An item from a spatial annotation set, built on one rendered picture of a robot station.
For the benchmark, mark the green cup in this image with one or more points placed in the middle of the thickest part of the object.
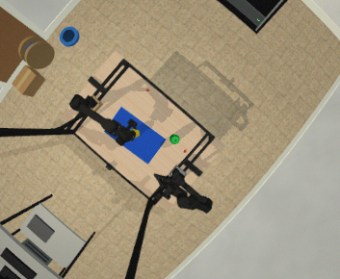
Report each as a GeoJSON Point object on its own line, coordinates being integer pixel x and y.
{"type": "Point", "coordinates": [174, 137]}

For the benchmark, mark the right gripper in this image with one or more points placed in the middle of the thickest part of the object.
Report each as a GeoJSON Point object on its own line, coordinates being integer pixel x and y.
{"type": "Point", "coordinates": [167, 180]}

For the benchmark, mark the blue mat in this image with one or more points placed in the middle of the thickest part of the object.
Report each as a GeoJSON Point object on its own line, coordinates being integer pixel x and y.
{"type": "Point", "coordinates": [146, 145]}

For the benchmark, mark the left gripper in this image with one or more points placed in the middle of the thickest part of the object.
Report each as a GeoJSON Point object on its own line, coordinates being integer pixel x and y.
{"type": "Point", "coordinates": [131, 123]}

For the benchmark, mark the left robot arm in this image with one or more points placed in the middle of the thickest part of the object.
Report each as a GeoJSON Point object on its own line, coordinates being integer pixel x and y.
{"type": "Point", "coordinates": [109, 126]}

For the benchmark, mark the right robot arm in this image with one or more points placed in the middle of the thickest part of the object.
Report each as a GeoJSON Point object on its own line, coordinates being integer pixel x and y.
{"type": "Point", "coordinates": [196, 201]}

